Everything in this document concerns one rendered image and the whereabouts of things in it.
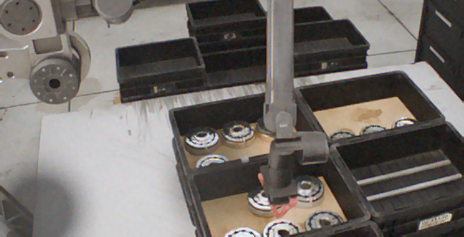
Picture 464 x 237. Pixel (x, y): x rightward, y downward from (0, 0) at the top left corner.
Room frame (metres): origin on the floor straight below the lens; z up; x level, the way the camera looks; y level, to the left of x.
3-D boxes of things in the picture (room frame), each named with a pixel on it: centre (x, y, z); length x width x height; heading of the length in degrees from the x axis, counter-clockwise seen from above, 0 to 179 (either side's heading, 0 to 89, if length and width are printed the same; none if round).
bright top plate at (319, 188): (1.15, -0.11, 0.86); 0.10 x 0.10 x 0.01
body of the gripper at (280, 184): (0.98, -0.04, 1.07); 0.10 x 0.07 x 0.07; 15
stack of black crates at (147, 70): (2.31, 0.49, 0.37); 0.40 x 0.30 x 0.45; 104
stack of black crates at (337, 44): (2.51, -0.29, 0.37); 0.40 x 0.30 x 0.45; 105
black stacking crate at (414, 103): (1.45, -0.33, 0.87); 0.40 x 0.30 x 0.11; 107
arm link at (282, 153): (0.98, -0.05, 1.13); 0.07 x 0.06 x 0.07; 102
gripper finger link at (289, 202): (0.97, -0.04, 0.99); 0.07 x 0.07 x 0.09; 15
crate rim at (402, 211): (1.17, -0.41, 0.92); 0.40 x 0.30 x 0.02; 107
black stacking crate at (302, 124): (1.34, 0.06, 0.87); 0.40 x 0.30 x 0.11; 107
